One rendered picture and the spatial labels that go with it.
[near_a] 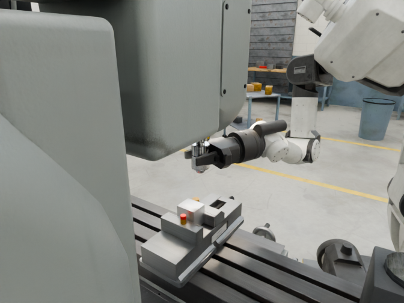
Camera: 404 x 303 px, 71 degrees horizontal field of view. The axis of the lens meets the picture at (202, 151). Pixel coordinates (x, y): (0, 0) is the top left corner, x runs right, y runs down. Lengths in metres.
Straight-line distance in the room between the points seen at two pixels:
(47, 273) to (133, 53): 0.26
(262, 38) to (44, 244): 8.51
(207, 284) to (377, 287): 0.38
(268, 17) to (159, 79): 8.27
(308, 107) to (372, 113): 4.30
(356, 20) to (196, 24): 0.55
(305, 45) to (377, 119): 3.64
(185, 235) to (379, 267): 0.44
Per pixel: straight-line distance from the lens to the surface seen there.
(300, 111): 1.07
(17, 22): 0.24
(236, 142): 0.75
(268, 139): 0.81
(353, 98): 8.19
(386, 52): 0.94
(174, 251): 0.77
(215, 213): 0.83
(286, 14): 8.46
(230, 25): 0.58
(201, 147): 0.69
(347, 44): 0.93
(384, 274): 0.63
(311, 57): 1.05
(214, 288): 0.78
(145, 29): 0.38
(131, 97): 0.40
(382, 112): 5.35
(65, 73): 0.25
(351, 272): 1.46
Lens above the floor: 1.50
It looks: 21 degrees down
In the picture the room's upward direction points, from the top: straight up
